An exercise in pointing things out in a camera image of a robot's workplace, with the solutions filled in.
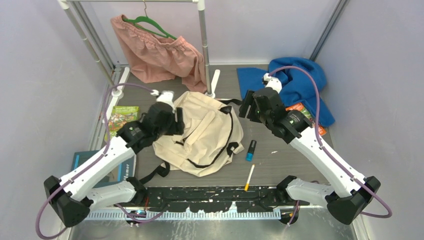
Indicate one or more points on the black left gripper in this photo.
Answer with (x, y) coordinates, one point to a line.
(177, 127)

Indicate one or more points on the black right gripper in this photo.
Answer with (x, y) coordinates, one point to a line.
(247, 102)

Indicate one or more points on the cream canvas backpack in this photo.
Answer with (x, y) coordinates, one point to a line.
(212, 135)

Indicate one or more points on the green paperback book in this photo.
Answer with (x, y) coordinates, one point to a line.
(120, 115)

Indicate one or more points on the teal hardcover book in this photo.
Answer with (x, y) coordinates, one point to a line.
(105, 176)

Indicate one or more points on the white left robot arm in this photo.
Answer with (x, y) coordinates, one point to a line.
(74, 195)

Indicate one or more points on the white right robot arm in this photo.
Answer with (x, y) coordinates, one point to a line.
(348, 191)

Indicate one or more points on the metal clothes rack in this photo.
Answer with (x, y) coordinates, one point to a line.
(146, 23)

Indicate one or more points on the black blue highlighter marker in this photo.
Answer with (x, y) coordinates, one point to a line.
(251, 150)

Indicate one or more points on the blue cloth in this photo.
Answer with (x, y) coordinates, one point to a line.
(296, 86)

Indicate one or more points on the orange paperback book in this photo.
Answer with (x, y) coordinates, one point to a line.
(301, 108)

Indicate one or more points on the pink garment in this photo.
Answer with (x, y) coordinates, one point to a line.
(152, 58)

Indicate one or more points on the white yellow pen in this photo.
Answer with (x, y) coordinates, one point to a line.
(249, 177)

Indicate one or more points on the metal corner pole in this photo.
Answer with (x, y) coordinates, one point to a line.
(336, 14)

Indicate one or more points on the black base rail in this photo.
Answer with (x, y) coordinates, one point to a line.
(213, 199)

